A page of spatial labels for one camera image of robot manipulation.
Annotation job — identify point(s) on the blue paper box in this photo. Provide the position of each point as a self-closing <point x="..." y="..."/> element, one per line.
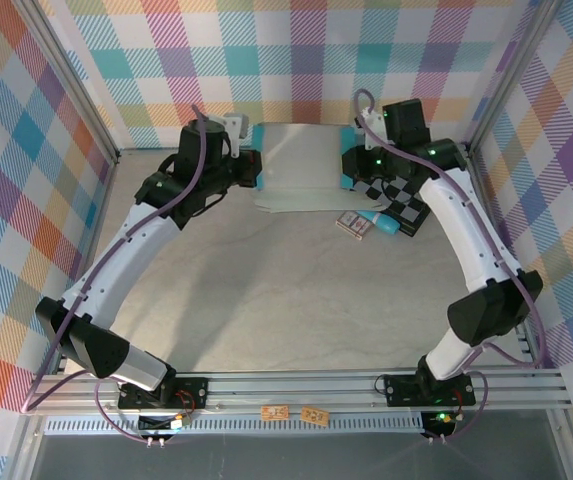
<point x="301" y="160"/>

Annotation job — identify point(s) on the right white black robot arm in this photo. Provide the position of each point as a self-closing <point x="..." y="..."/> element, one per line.
<point x="461" y="230"/>

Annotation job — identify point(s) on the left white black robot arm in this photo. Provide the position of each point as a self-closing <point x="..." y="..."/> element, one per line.
<point x="111" y="270"/>

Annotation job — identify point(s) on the playing card box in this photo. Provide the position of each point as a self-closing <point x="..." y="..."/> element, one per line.
<point x="353" y="225"/>

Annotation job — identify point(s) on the folding black grey chessboard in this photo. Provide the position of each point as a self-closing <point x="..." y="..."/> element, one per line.
<point x="406" y="210"/>

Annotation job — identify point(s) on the teal tube with white band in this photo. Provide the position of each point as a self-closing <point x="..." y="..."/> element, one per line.
<point x="386" y="227"/>

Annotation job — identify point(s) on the wooden tag with print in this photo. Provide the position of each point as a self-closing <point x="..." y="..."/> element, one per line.
<point x="275" y="413"/>
<point x="313" y="416"/>

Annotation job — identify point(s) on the left black controller board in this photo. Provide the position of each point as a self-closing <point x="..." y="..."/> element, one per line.
<point x="156" y="425"/>

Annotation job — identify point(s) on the black controller board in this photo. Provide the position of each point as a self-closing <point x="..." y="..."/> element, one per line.
<point x="441" y="422"/>
<point x="156" y="425"/>

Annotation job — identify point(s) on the right black controller board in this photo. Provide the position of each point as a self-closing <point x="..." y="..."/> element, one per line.
<point x="441" y="422"/>

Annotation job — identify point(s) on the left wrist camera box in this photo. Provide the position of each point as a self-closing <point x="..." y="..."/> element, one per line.
<point x="236" y="122"/>

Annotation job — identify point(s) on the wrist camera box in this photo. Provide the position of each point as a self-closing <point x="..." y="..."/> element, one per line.
<point x="371" y="120"/>
<point x="236" y="122"/>

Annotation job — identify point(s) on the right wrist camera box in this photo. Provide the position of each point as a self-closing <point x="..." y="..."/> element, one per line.
<point x="371" y="120"/>

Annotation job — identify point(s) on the aluminium table side rail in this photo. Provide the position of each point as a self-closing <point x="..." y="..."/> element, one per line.
<point x="102" y="200"/>
<point x="486" y="200"/>

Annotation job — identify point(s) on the aluminium frame post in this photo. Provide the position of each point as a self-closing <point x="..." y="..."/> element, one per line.
<point x="73" y="82"/>
<point x="513" y="75"/>

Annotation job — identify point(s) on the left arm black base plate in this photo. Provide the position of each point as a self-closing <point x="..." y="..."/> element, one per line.
<point x="191" y="392"/>

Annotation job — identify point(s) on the aluminium mounting rail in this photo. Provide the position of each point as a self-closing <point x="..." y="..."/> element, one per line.
<point x="291" y="390"/>

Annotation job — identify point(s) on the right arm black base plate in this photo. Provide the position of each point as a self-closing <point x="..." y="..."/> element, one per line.
<point x="401" y="390"/>

